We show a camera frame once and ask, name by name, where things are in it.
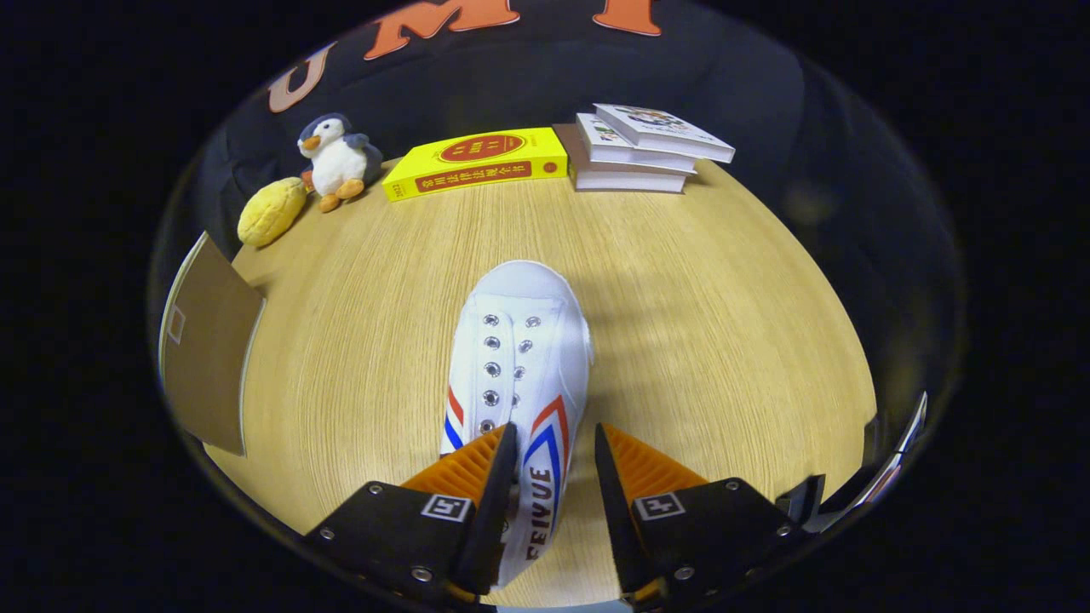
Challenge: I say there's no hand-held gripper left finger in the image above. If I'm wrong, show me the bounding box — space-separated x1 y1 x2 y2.
304 422 519 607

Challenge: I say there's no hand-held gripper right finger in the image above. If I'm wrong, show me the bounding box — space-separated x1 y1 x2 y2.
594 422 818 607

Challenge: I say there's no white canvas shoe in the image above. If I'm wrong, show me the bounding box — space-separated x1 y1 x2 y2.
439 260 594 588

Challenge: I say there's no brown fabric storage box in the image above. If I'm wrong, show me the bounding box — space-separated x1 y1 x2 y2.
158 232 267 457

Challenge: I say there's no brown cover book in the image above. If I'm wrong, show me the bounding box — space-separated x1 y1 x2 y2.
553 123 687 193

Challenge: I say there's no thick yellow book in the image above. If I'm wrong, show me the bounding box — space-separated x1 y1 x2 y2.
381 127 569 203

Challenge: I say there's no white paperback book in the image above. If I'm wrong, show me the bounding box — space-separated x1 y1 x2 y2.
576 112 699 175

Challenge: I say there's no yellow bread plush toy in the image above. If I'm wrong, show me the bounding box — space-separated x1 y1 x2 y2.
237 177 308 248

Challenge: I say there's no penguin plush toy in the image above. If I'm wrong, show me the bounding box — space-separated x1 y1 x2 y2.
296 113 384 214

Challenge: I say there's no white book with illustrated cover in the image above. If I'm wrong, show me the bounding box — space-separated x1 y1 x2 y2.
594 103 737 164

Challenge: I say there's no black backdrop cloth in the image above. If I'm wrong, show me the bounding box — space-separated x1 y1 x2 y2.
158 0 967 444

